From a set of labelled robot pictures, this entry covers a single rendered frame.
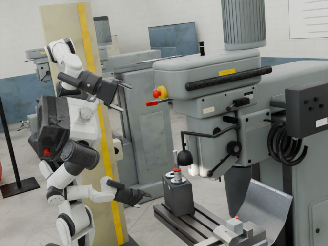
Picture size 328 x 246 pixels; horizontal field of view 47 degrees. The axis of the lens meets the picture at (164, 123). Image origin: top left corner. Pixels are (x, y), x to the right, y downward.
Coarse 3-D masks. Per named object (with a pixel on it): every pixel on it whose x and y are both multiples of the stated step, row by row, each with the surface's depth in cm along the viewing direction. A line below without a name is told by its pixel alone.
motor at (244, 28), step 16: (224, 0) 174; (240, 0) 168; (256, 0) 169; (224, 16) 176; (240, 16) 170; (256, 16) 170; (224, 32) 179; (240, 32) 172; (256, 32) 172; (240, 48) 174
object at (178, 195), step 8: (168, 176) 227; (184, 176) 228; (168, 184) 221; (176, 184) 217; (184, 184) 216; (168, 192) 225; (176, 192) 216; (184, 192) 217; (192, 192) 219; (168, 200) 228; (176, 200) 217; (184, 200) 218; (192, 200) 220; (176, 208) 218; (184, 208) 219; (192, 208) 221; (176, 216) 219
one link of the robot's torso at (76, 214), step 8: (40, 168) 208; (48, 168) 204; (80, 176) 214; (72, 184) 214; (80, 184) 213; (72, 200) 215; (80, 200) 215; (64, 208) 210; (72, 208) 208; (80, 208) 213; (64, 216) 209; (72, 216) 208; (80, 216) 212; (88, 216) 216; (72, 224) 208; (80, 224) 211; (88, 224) 217; (72, 232) 209
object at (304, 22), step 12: (288, 0) 649; (300, 0) 627; (312, 0) 606; (324, 0) 588; (288, 12) 654; (300, 12) 633; (312, 12) 611; (324, 12) 592; (300, 24) 638; (312, 24) 617; (324, 24) 597; (300, 36) 644; (312, 36) 622; (324, 36) 602
